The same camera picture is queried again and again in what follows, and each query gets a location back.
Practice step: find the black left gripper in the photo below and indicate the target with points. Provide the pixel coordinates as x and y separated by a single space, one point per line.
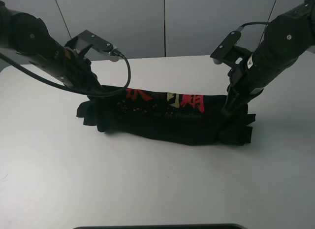
75 70

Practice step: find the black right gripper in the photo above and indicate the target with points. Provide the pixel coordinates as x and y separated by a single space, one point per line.
241 87

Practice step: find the black printed t-shirt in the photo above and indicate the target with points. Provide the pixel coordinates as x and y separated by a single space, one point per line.
193 120

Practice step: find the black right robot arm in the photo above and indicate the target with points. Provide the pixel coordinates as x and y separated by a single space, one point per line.
287 37

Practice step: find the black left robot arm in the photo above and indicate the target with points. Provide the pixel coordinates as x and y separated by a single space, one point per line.
28 36

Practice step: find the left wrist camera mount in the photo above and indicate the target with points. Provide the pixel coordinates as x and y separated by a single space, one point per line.
87 40

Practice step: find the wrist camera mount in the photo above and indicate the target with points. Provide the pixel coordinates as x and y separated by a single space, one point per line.
225 52
87 40

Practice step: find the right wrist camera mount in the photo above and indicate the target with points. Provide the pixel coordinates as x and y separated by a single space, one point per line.
225 52

